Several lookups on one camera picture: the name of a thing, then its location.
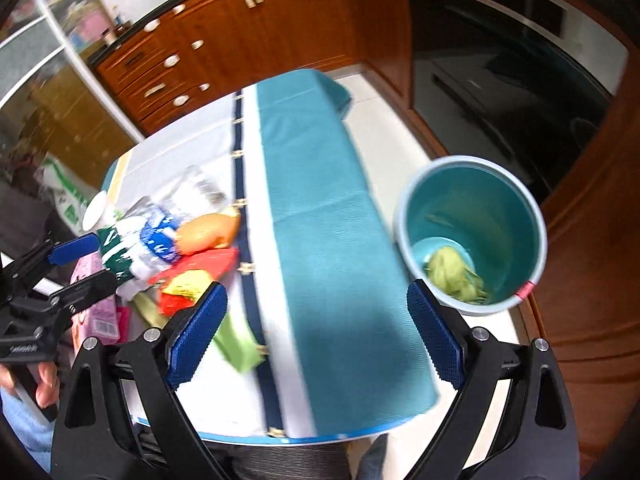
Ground teal trash bin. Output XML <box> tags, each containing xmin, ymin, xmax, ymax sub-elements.
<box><xmin>394</xmin><ymin>155</ymin><xmax>548</xmax><ymax>316</ymax></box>

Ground pink carton box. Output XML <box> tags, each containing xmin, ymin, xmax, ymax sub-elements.
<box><xmin>70</xmin><ymin>252</ymin><xmax>120</xmax><ymax>353</ymax></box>

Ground red yellow snack wrapper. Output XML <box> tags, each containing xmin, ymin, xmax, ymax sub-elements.
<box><xmin>149</xmin><ymin>247</ymin><xmax>239</xmax><ymax>318</ymax></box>

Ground black built-in oven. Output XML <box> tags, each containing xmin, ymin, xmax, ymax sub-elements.
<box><xmin>410</xmin><ymin>0</ymin><xmax>628</xmax><ymax>202</ymax></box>

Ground white paper cup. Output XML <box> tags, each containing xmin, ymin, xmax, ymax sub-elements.
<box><xmin>81</xmin><ymin>191</ymin><xmax>113</xmax><ymax>233</ymax></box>

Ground brown wooden kitchen cabinets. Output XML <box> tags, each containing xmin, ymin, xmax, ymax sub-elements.
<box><xmin>92</xmin><ymin>0</ymin><xmax>639</xmax><ymax>469</ymax></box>

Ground glass sliding door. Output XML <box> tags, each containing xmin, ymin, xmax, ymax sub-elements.
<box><xmin>1</xmin><ymin>0</ymin><xmax>136</xmax><ymax>194</ymax></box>

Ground person left hand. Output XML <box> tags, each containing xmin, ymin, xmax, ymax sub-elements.
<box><xmin>0</xmin><ymin>362</ymin><xmax>60</xmax><ymax>408</ymax></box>

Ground green white plastic bag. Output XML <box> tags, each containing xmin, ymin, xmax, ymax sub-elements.
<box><xmin>96</xmin><ymin>218</ymin><xmax>151</xmax><ymax>301</ymax></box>

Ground red pink snack packet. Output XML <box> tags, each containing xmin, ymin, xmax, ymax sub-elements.
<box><xmin>116</xmin><ymin>306</ymin><xmax>131</xmax><ymax>344</ymax></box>

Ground clear bottle blue label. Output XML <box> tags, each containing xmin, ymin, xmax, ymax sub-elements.
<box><xmin>117</xmin><ymin>166</ymin><xmax>228</xmax><ymax>282</ymax></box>

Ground orange peel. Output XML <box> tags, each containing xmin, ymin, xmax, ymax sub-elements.
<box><xmin>175</xmin><ymin>206</ymin><xmax>241</xmax><ymax>256</ymax></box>

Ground corn husk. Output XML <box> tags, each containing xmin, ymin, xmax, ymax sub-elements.
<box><xmin>424</xmin><ymin>246</ymin><xmax>488</xmax><ymax>304</ymax></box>

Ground green white shopping bag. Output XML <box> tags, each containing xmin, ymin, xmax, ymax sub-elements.
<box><xmin>36</xmin><ymin>153</ymin><xmax>98</xmax><ymax>235</ymax></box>

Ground light green paper piece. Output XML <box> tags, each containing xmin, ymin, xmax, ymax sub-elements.
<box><xmin>131</xmin><ymin>292</ymin><xmax>264</xmax><ymax>374</ymax></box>

